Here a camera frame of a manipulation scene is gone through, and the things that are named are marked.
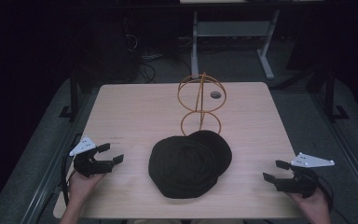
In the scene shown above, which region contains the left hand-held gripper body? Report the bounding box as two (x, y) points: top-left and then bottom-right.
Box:
(69, 135), (115, 179)

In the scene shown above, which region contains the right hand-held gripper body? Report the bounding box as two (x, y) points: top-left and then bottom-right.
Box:
(274, 151), (336, 200)

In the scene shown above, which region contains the black cap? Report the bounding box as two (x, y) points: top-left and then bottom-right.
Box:
(147, 129), (233, 200)

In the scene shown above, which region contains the orange wire hat stand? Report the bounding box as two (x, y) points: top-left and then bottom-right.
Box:
(176, 72), (227, 137)

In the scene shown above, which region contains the person's left hand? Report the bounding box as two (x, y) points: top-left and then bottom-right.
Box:
(68, 170), (106, 204)

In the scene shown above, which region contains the person's right hand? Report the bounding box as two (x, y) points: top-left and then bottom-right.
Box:
(287, 186), (332, 218)

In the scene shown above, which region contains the black metal stand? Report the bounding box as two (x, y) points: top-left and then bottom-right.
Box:
(58, 69), (83, 122)
(323, 64), (351, 123)

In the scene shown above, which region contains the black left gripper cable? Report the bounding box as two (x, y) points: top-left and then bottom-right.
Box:
(61, 133), (83, 207)

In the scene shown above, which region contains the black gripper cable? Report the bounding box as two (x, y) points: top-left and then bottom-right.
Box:
(315, 174), (336, 213)
(61, 133), (83, 207)

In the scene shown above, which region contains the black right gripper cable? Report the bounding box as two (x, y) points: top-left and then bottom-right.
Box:
(315, 174), (336, 213)

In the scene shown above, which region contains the grey metal rail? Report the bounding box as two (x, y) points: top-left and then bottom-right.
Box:
(310, 91), (358, 216)
(20, 91), (92, 224)

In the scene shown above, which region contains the tangle of floor cables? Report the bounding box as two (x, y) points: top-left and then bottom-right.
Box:
(122, 31), (194, 84)

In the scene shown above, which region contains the grey metal desk frame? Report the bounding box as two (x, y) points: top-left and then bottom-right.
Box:
(190, 8), (282, 80)

